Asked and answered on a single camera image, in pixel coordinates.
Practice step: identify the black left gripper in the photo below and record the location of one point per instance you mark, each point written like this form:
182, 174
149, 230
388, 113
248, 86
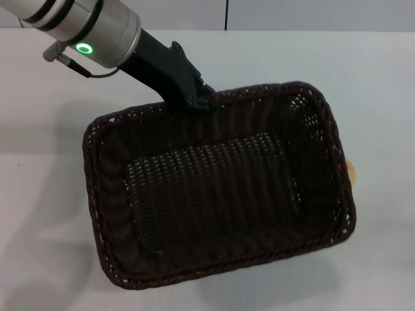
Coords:
162, 64

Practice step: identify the dark woven basket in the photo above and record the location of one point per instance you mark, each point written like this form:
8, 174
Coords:
214, 194

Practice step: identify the tan round bread bun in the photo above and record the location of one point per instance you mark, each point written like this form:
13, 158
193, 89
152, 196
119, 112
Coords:
352, 171

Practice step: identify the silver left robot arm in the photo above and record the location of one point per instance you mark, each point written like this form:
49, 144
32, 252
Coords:
97, 22

